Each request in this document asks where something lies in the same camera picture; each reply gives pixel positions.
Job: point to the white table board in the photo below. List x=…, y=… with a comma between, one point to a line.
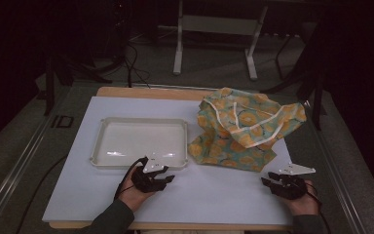
x=87, y=195

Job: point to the white metal stand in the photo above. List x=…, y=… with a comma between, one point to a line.
x=220, y=25

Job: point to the metal rail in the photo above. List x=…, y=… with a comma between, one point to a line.
x=337, y=182
x=13, y=177

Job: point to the person's left hand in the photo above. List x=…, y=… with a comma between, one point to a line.
x=134, y=198

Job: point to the person's right hand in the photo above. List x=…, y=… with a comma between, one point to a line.
x=305, y=204

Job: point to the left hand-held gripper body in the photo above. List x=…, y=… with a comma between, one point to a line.
x=149, y=182

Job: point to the white plastic tray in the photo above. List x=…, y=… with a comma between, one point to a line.
x=126, y=139

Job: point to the black equipment stand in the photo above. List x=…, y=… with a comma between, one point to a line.
x=120, y=32

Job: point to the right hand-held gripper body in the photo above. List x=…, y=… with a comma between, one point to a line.
x=290, y=188

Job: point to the citrus print fabric bag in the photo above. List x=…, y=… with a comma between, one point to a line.
x=240, y=130

